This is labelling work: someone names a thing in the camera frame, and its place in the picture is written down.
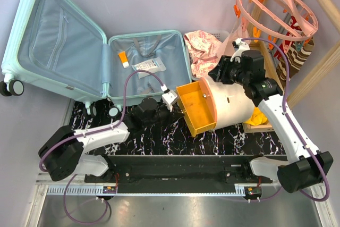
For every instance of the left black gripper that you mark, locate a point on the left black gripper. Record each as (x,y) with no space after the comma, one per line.
(173,116)

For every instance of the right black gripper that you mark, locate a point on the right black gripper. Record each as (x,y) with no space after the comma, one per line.
(220,70)

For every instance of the cream pink-print cloth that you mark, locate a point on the cream pink-print cloth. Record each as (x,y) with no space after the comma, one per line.
(202,51)

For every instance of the white round drum box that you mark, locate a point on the white round drum box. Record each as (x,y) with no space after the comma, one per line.
(209,105)

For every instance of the white toiletry pack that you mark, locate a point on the white toiletry pack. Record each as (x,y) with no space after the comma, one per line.
(152,65)

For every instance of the orange tube white cap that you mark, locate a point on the orange tube white cap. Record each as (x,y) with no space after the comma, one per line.
(124,59)

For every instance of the light blue hard-shell suitcase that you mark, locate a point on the light blue hard-shell suitcase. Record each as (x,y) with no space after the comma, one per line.
(55,46)

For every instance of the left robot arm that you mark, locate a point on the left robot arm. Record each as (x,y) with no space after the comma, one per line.
(66,152)

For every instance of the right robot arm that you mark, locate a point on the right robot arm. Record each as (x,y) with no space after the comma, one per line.
(306,165)

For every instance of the black marble pattern mat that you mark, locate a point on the black marble pattern mat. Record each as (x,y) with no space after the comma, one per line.
(173,138)

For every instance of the white perforated plastic basket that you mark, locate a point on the white perforated plastic basket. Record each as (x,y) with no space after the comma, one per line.
(221,34)

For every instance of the translucent pink plastic bag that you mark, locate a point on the translucent pink plastic bag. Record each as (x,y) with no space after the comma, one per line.
(226,48)

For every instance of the wooden tray base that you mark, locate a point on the wooden tray base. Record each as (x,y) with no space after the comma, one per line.
(270,73)

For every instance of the yellow cloth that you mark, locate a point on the yellow cloth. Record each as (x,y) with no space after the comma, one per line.
(257,118)

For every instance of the brown striped cloth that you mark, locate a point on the brown striped cloth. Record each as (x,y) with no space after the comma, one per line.
(296,56)

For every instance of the pink round clip hanger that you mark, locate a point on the pink round clip hanger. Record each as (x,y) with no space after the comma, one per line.
(270,18)

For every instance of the red cloth item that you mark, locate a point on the red cloth item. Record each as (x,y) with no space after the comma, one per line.
(284,45)

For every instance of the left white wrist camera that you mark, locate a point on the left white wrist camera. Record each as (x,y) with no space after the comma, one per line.
(169,97)

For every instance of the wooden hanger rack frame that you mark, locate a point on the wooden hanger rack frame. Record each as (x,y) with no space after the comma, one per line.
(317,83)

